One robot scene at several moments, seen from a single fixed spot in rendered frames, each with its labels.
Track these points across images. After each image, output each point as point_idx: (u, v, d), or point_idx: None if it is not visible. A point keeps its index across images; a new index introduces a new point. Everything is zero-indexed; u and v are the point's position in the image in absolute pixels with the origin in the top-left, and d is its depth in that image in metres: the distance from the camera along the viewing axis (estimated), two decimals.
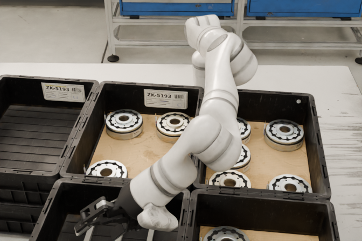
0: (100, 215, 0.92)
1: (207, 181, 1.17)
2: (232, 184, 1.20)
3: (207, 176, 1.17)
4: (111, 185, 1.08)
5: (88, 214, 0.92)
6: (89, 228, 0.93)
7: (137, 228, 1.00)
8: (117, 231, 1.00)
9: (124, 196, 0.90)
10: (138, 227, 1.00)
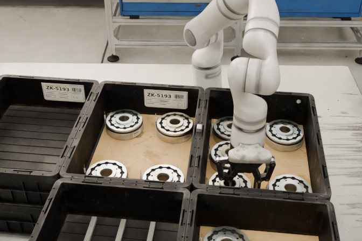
0: (230, 171, 1.15)
1: (207, 181, 1.18)
2: (232, 184, 1.20)
3: (207, 176, 1.17)
4: (111, 185, 1.08)
5: (224, 173, 1.16)
6: (231, 184, 1.17)
7: (266, 178, 1.15)
8: (254, 185, 1.18)
9: (229, 146, 1.11)
10: (266, 176, 1.15)
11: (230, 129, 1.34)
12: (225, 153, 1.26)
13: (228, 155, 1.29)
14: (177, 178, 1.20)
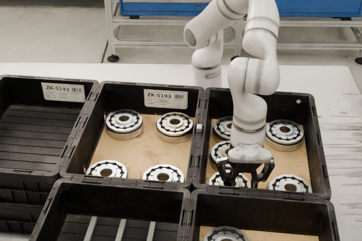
0: (231, 171, 1.15)
1: (207, 181, 1.17)
2: None
3: (207, 177, 1.17)
4: (111, 185, 1.08)
5: (227, 174, 1.17)
6: (234, 185, 1.17)
7: (263, 178, 1.15)
8: (251, 186, 1.18)
9: (229, 146, 1.11)
10: (263, 177, 1.15)
11: (230, 129, 1.34)
12: (225, 153, 1.26)
13: None
14: (177, 178, 1.20)
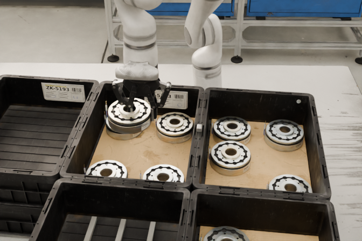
0: (129, 96, 1.15)
1: (106, 105, 1.17)
2: None
3: (105, 101, 1.16)
4: (111, 185, 1.08)
5: (126, 98, 1.16)
6: (132, 110, 1.16)
7: (160, 104, 1.14)
8: (151, 113, 1.17)
9: None
10: (160, 101, 1.14)
11: (230, 129, 1.34)
12: (225, 153, 1.26)
13: (228, 155, 1.29)
14: (177, 178, 1.20)
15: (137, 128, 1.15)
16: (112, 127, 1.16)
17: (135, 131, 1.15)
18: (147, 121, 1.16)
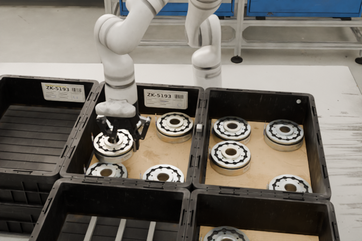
0: (112, 128, 1.23)
1: (92, 136, 1.26)
2: None
3: (91, 132, 1.25)
4: (111, 185, 1.08)
5: (110, 130, 1.25)
6: (116, 141, 1.25)
7: (141, 136, 1.23)
8: (133, 144, 1.26)
9: None
10: (141, 134, 1.22)
11: (230, 129, 1.34)
12: (225, 153, 1.26)
13: (228, 155, 1.29)
14: (177, 178, 1.20)
15: (118, 159, 1.23)
16: (97, 156, 1.25)
17: (117, 161, 1.23)
18: (130, 153, 1.25)
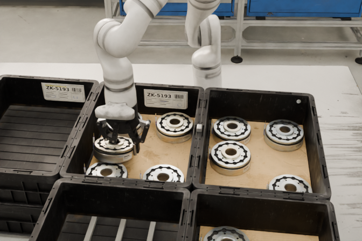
0: (113, 132, 1.25)
1: (94, 137, 1.27)
2: None
3: (93, 133, 1.27)
4: (111, 185, 1.08)
5: (110, 134, 1.26)
6: None
7: (140, 140, 1.24)
8: (133, 148, 1.27)
9: None
10: (140, 137, 1.23)
11: (230, 129, 1.34)
12: (225, 153, 1.26)
13: (228, 155, 1.29)
14: (177, 178, 1.20)
15: (118, 158, 1.23)
16: (96, 156, 1.25)
17: (117, 161, 1.23)
18: (130, 154, 1.25)
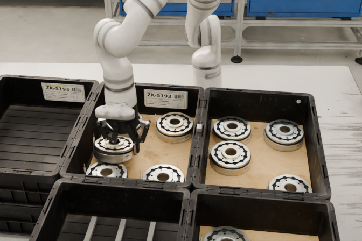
0: (113, 132, 1.25)
1: (94, 137, 1.27)
2: None
3: (94, 133, 1.27)
4: (111, 185, 1.08)
5: (110, 134, 1.26)
6: None
7: (140, 140, 1.24)
8: (133, 148, 1.27)
9: None
10: (140, 137, 1.23)
11: (230, 129, 1.34)
12: (225, 153, 1.26)
13: (228, 155, 1.29)
14: (177, 178, 1.20)
15: (118, 158, 1.23)
16: (96, 156, 1.25)
17: (117, 161, 1.23)
18: (130, 154, 1.25)
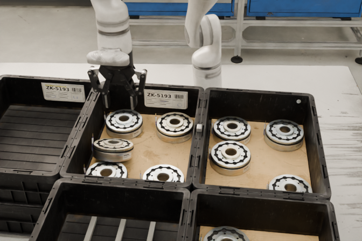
0: (104, 83, 1.16)
1: (93, 137, 1.28)
2: None
3: (92, 133, 1.28)
4: (111, 185, 1.08)
5: (101, 85, 1.17)
6: (106, 97, 1.17)
7: (138, 91, 1.15)
8: (131, 101, 1.18)
9: None
10: (138, 89, 1.15)
11: (230, 129, 1.34)
12: (225, 153, 1.26)
13: (228, 155, 1.29)
14: (177, 178, 1.20)
15: (118, 156, 1.23)
16: (96, 155, 1.25)
17: (117, 159, 1.23)
18: (129, 153, 1.25)
